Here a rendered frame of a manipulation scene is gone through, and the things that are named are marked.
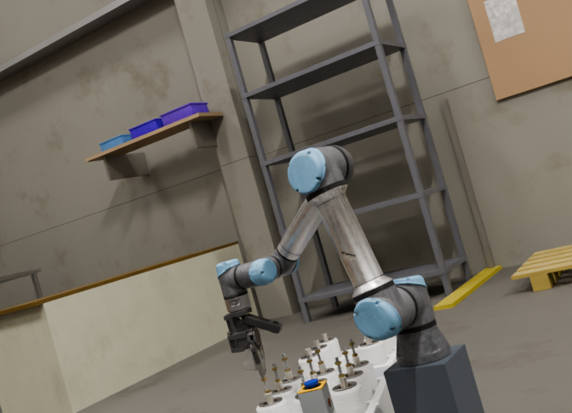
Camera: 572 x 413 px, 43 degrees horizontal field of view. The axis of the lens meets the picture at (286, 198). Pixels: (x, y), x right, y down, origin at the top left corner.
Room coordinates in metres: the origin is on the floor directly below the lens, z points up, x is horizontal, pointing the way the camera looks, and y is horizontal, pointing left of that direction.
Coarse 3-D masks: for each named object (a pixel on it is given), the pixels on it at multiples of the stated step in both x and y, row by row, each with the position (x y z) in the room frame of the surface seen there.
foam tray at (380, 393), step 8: (384, 376) 2.40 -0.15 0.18; (384, 384) 2.30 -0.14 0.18; (376, 392) 2.24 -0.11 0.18; (384, 392) 2.25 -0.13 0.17; (368, 400) 2.17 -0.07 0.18; (376, 400) 2.15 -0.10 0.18; (384, 400) 2.22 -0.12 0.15; (368, 408) 2.10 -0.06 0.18; (376, 408) 2.09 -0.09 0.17; (384, 408) 2.19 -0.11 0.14; (392, 408) 2.31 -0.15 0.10
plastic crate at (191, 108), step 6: (192, 102) 5.80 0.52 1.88; (198, 102) 5.87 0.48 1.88; (204, 102) 5.93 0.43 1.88; (180, 108) 5.84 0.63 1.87; (186, 108) 5.80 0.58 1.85; (192, 108) 5.79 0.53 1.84; (198, 108) 5.86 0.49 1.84; (204, 108) 5.93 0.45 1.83; (162, 114) 5.94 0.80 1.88; (168, 114) 5.91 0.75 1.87; (174, 114) 5.88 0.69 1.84; (180, 114) 5.85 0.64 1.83; (186, 114) 5.81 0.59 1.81; (192, 114) 5.78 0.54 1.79; (162, 120) 5.96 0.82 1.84; (168, 120) 5.92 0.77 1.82; (174, 120) 5.89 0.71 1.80
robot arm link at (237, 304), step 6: (246, 294) 2.17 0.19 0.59; (228, 300) 2.16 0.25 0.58; (234, 300) 2.15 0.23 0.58; (240, 300) 2.15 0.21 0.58; (246, 300) 2.16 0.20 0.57; (228, 306) 2.16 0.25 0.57; (234, 306) 2.15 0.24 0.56; (240, 306) 2.15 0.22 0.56; (246, 306) 2.16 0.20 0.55; (228, 312) 2.17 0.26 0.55; (234, 312) 2.16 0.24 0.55
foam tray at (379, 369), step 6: (348, 354) 2.95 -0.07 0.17; (342, 360) 2.85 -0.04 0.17; (360, 360) 2.83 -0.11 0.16; (390, 360) 2.60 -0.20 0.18; (396, 360) 2.63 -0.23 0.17; (336, 366) 2.74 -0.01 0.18; (342, 366) 2.73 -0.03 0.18; (378, 366) 2.56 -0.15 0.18; (384, 366) 2.55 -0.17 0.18; (342, 372) 2.62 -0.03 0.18; (378, 372) 2.56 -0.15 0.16
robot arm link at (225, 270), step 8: (224, 264) 2.15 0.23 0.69; (232, 264) 2.15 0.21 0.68; (240, 264) 2.16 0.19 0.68; (224, 272) 2.15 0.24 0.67; (232, 272) 2.13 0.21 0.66; (224, 280) 2.15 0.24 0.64; (232, 280) 2.13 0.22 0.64; (224, 288) 2.16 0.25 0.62; (232, 288) 2.15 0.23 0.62; (240, 288) 2.14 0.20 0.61; (224, 296) 2.17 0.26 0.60; (232, 296) 2.15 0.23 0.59
